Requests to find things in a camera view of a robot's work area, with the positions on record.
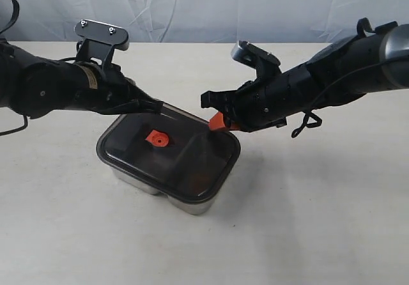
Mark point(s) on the dark transparent lunch box lid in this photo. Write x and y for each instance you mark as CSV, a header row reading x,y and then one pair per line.
x,y
174,153

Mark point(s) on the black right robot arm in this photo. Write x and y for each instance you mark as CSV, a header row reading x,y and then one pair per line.
x,y
374,59

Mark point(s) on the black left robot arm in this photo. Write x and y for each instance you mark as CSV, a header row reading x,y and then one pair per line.
x,y
34,86

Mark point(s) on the blue-grey backdrop cloth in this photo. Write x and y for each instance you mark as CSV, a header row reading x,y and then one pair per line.
x,y
210,21

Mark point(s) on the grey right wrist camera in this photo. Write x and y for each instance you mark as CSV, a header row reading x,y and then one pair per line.
x,y
266,65

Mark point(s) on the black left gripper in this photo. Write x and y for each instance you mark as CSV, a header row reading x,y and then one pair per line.
x,y
109,92

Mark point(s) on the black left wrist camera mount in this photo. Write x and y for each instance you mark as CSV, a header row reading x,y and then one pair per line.
x,y
99,41

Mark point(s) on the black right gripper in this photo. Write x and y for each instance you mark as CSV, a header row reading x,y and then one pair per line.
x,y
257,105

